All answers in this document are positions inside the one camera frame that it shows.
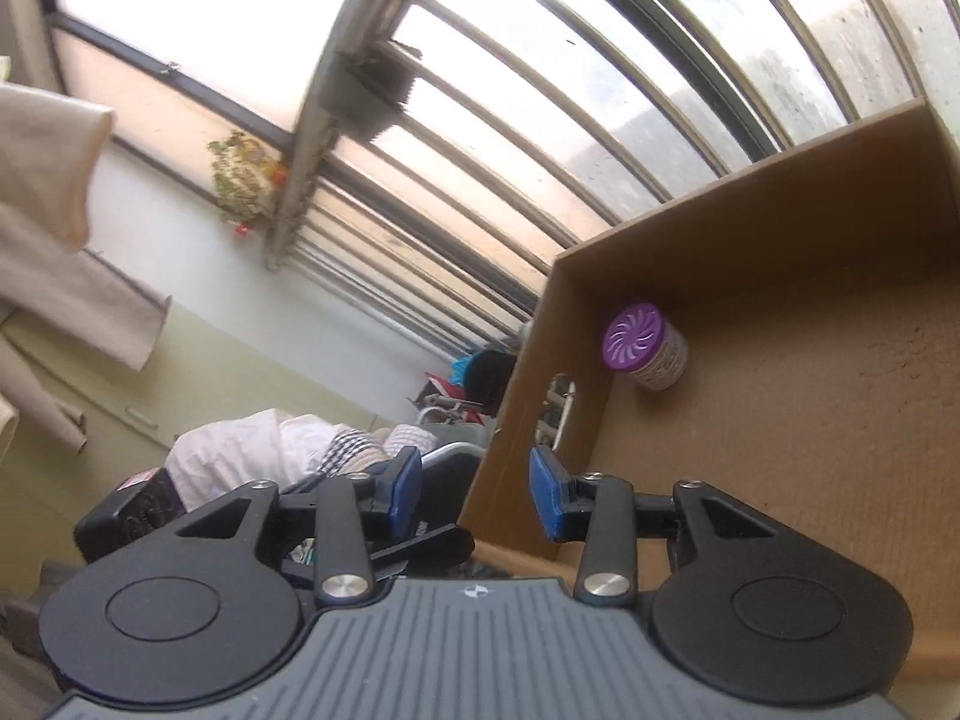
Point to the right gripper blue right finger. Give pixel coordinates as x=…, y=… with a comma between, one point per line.
x=553, y=492

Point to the beige hanging cloth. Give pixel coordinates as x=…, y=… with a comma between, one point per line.
x=51, y=145

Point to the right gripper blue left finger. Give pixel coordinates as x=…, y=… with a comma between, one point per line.
x=387, y=503

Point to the metal window guard rails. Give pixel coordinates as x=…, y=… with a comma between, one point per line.
x=441, y=154

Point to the brown cardboard box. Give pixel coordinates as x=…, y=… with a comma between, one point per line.
x=818, y=296

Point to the white clothing pile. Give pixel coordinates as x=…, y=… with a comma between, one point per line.
x=214, y=459

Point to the black left camera box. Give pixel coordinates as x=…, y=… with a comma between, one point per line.
x=141, y=504

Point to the black folded wheelchair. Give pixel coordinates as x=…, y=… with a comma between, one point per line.
x=458, y=413

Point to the purple air freshener jar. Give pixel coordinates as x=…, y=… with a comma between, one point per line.
x=644, y=345

